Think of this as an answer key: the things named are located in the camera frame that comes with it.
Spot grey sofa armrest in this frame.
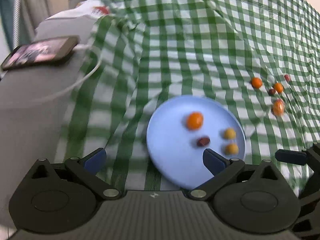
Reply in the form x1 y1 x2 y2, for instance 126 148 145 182
0 15 101 230

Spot orange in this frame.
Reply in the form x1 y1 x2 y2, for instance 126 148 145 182
272 99 285 116
186 112 204 131

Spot light blue round plate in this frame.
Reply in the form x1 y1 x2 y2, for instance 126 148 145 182
146 95 246 189

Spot black smartphone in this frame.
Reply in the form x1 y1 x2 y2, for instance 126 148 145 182
1 35 79 71

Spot red fruit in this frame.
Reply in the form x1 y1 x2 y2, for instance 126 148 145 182
284 74 291 82

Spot orange tangerine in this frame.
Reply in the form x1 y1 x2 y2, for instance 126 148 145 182
251 77 263 89
273 82 284 94

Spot dark red date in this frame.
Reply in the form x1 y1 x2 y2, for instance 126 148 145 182
268 89 276 96
196 137 210 147

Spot green white checkered cloth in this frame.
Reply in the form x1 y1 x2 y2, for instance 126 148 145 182
55 0 319 190

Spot small yellow fruit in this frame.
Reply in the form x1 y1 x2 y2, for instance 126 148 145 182
223 127 236 140
225 143 239 155

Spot grey curtain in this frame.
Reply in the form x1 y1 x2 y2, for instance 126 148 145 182
12 0 50 48

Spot white printed pillow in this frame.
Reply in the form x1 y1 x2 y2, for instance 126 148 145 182
46 0 110 20

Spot white charging cable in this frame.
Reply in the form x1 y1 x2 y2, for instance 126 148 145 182
24 43 103 103

